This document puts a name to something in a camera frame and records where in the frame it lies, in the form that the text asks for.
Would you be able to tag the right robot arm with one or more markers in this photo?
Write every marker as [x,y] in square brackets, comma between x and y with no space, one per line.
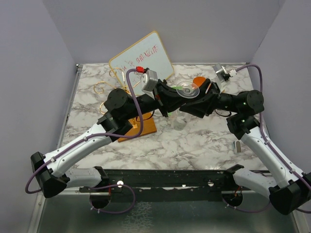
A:
[288,187]

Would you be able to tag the small grey block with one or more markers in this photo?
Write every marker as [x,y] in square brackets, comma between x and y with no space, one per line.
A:
[237,146]

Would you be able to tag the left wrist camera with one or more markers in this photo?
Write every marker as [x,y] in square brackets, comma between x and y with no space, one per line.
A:
[148,80]

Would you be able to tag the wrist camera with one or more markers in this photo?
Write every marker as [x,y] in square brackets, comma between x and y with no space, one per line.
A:
[222,73]
[148,80]

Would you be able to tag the gold wire glass rack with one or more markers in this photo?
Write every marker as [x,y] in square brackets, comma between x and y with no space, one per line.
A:
[123,119]

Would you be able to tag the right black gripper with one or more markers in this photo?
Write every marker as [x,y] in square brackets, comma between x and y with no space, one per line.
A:
[205,105]

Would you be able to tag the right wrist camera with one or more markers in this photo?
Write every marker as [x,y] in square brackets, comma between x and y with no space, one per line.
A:
[222,73]

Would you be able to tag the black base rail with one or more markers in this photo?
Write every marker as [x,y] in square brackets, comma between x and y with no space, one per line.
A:
[164,185]

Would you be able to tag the white board yellow frame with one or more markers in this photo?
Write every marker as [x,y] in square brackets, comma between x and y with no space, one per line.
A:
[148,52]

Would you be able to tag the orange plastic wine glass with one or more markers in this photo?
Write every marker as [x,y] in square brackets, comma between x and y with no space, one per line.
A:
[199,80]

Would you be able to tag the clear smooth wine glass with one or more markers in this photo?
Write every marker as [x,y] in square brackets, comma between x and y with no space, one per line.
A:
[187,90]

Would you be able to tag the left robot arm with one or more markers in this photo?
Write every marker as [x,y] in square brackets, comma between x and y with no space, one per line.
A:
[51,170]

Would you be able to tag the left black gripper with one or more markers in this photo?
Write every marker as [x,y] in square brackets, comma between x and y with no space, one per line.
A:
[166,98]

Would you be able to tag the green plastic wine glass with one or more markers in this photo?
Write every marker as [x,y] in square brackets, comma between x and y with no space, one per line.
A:
[173,100]

